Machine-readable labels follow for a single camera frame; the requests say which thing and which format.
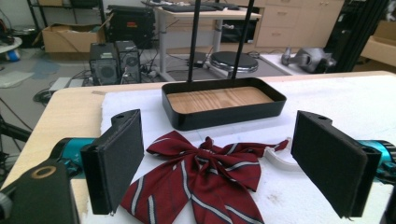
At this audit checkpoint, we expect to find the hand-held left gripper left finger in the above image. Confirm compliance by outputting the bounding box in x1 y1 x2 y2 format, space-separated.
79 108 145 216

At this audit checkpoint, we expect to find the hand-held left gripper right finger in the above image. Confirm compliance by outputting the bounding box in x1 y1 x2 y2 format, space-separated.
290 109 383 219

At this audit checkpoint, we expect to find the red striped bow tie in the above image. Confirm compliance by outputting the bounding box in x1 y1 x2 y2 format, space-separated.
120 130 303 224

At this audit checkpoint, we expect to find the black tray with wooden bottom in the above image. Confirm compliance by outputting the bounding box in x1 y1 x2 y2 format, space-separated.
161 77 288 132

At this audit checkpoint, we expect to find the white cloth mat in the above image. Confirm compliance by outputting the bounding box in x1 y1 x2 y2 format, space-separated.
69 74 396 224

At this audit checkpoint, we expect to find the silver flat device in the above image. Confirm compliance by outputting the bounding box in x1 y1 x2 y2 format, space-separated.
48 77 85 93

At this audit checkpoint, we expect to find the grey plastic device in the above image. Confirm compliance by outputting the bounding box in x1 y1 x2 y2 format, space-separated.
281 46 337 75

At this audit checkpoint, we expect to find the large cardboard box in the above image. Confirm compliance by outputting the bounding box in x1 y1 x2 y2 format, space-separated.
361 20 396 68

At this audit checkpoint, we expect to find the open cardboard box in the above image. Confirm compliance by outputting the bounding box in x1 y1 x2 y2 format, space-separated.
41 22 107 53

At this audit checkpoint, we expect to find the black equipment case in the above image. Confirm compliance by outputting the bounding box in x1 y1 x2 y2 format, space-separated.
106 4 156 49

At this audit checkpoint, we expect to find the black stand pole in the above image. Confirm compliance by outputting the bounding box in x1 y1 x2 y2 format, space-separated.
187 0 203 84
231 0 256 80

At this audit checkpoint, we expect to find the round black stool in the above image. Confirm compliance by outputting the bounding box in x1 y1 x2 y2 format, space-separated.
209 50 260 75

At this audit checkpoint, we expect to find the light wooden cabinet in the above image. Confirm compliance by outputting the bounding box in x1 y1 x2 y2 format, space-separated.
218 0 346 49

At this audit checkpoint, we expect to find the black shelf rack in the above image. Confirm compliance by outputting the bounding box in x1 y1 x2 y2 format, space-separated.
26 0 107 33

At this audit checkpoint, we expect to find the blue tape roll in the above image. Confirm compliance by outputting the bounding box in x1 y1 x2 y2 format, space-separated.
6 49 21 62

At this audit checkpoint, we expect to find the round white table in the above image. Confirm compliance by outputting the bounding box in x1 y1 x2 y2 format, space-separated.
0 36 23 56

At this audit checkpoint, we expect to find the black keyboard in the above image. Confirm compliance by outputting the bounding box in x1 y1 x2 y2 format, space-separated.
161 3 213 14

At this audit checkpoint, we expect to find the white-legged wooden desk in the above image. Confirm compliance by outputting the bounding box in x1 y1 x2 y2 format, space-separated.
153 5 262 83

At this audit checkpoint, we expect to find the coiled black cable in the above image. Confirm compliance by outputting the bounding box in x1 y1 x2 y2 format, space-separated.
32 88 58 105

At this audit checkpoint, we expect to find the black metal frame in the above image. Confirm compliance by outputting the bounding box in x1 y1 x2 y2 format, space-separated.
324 0 390 74

